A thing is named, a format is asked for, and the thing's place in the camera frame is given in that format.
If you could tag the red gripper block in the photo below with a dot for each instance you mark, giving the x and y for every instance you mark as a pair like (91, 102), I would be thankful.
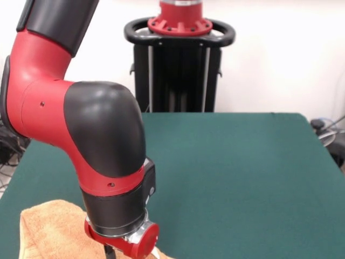
(143, 241)

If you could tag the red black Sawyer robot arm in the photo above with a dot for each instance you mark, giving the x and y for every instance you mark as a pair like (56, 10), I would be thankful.
(81, 135)

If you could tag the dark green table cloth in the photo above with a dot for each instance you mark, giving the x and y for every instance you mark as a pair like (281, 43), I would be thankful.
(242, 189)

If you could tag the red robot base column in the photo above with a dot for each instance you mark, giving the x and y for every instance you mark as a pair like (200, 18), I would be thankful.
(180, 19)

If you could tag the orange-brown terry towel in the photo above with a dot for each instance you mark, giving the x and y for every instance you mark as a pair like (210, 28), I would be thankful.
(54, 232)

